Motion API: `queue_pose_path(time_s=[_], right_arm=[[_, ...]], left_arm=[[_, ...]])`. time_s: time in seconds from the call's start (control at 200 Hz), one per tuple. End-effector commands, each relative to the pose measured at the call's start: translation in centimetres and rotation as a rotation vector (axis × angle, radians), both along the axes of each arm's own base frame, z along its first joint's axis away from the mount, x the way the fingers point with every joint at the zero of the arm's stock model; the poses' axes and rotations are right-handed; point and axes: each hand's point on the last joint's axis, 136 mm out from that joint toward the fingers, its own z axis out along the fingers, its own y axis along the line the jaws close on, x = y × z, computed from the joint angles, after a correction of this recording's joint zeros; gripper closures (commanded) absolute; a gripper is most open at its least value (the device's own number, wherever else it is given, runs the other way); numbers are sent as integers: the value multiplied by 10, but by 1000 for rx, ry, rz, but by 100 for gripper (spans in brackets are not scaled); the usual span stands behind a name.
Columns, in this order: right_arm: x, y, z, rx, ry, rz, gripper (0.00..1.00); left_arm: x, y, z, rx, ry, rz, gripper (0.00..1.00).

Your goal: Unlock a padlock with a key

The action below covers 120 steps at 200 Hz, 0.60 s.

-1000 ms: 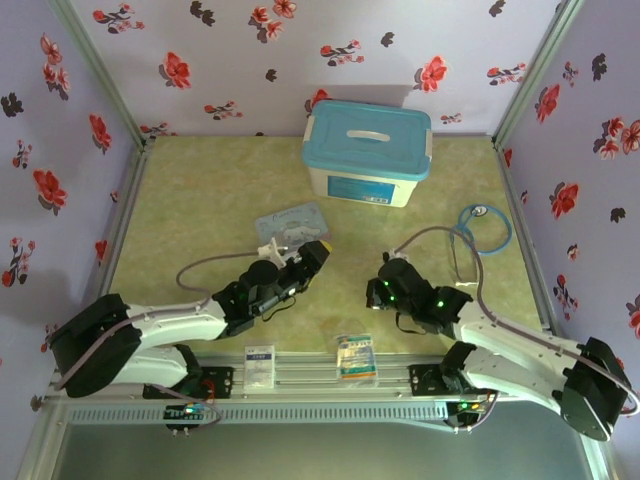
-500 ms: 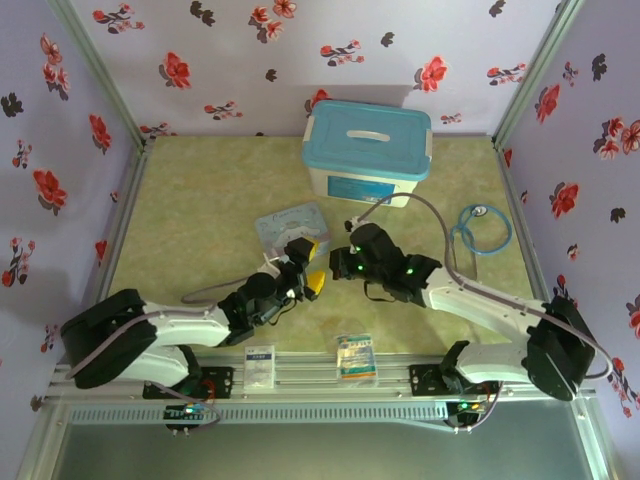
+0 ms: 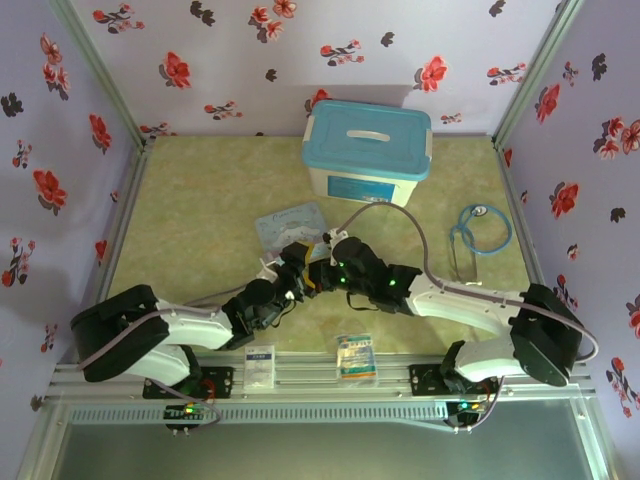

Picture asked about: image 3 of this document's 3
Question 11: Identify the white card packet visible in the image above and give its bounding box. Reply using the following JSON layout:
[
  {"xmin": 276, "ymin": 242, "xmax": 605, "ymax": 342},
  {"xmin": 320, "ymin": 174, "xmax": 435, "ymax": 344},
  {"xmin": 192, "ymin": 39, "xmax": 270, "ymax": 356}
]
[{"xmin": 244, "ymin": 343, "xmax": 277, "ymax": 389}]

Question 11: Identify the aluminium front rail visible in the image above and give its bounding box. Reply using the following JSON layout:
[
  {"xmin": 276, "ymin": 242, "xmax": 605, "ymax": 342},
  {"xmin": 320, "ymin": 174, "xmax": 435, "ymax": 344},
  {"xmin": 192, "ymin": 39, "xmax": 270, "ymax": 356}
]
[{"xmin": 48, "ymin": 351, "xmax": 597, "ymax": 402}]

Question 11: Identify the grey slotted cable duct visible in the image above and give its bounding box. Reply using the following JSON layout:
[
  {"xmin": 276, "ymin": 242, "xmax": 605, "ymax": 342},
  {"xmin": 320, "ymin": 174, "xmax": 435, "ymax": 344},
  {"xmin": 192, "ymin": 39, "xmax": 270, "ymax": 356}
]
[{"xmin": 64, "ymin": 403, "xmax": 451, "ymax": 426}]

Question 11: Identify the white storage box blue lid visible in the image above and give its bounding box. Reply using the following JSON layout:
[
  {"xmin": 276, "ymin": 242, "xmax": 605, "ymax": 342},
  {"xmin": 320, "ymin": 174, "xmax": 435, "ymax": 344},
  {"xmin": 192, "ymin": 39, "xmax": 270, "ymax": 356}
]
[{"xmin": 301, "ymin": 99, "xmax": 433, "ymax": 207}]

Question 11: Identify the aluminium frame post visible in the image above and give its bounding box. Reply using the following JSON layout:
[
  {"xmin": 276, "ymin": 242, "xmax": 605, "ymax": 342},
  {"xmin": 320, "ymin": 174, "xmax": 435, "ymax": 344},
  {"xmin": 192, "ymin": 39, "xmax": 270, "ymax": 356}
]
[
  {"xmin": 491, "ymin": 0, "xmax": 587, "ymax": 149},
  {"xmin": 53, "ymin": 0, "xmax": 154, "ymax": 149}
]

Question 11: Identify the small circuit board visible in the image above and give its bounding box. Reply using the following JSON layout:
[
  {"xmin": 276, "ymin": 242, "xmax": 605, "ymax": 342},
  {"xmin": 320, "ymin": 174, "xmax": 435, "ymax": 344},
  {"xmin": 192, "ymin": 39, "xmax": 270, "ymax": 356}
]
[
  {"xmin": 446, "ymin": 398, "xmax": 487, "ymax": 426},
  {"xmin": 164, "ymin": 401, "xmax": 207, "ymax": 426}
]

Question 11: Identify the blue green printed packet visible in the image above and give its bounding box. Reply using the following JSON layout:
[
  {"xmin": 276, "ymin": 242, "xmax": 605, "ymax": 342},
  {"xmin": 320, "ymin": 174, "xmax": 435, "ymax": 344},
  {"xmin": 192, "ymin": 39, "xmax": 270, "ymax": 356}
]
[{"xmin": 334, "ymin": 334, "xmax": 379, "ymax": 389}]

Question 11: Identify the blue stethoscope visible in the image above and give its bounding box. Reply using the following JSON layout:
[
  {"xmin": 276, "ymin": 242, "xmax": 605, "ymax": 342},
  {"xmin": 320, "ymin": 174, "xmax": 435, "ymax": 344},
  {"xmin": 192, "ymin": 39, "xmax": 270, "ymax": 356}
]
[{"xmin": 449, "ymin": 202, "xmax": 514, "ymax": 281}]

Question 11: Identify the blue pink cartoon tin box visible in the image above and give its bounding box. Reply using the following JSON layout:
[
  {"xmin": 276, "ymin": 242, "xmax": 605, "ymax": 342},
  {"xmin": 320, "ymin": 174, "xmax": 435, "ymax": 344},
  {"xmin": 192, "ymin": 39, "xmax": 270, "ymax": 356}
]
[{"xmin": 254, "ymin": 201, "xmax": 329, "ymax": 256}]

